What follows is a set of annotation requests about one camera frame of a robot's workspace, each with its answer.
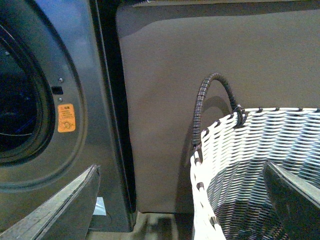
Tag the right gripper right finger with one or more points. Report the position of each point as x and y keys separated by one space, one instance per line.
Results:
x=296 y=202

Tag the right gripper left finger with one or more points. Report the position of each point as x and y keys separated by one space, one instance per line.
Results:
x=65 y=216

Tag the grey front-load washing machine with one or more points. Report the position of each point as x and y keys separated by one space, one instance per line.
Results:
x=57 y=113

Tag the white woven laundry basket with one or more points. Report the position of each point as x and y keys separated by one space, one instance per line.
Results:
x=229 y=195

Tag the orange warning sticker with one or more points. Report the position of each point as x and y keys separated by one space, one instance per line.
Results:
x=66 y=118

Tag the grey sofa side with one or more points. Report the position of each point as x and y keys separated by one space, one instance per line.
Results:
x=268 y=51

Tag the black basket handle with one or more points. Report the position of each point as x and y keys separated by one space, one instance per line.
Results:
x=199 y=104

